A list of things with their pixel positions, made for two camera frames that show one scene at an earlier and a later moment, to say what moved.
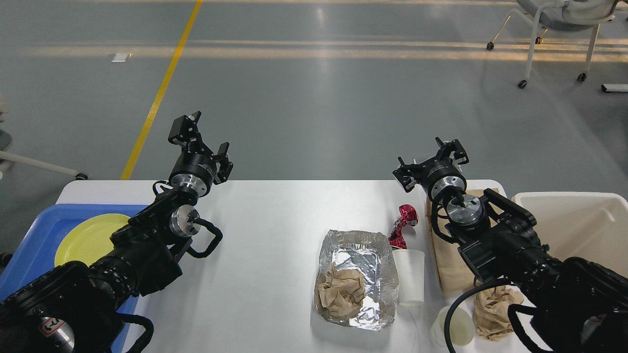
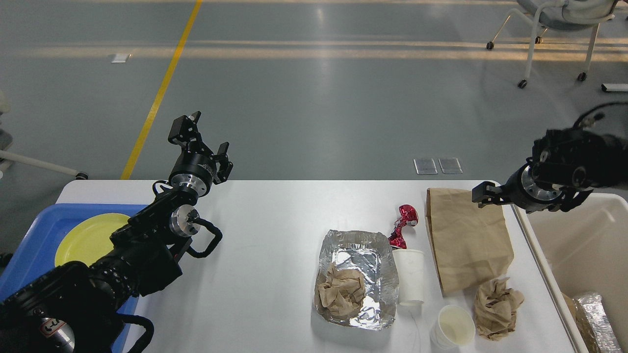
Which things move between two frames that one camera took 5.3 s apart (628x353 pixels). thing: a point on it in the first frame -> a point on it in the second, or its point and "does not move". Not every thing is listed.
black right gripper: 441,172 -> 520,189
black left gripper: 194,171 does not move
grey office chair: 562,14 does not move
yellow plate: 87,239 does not move
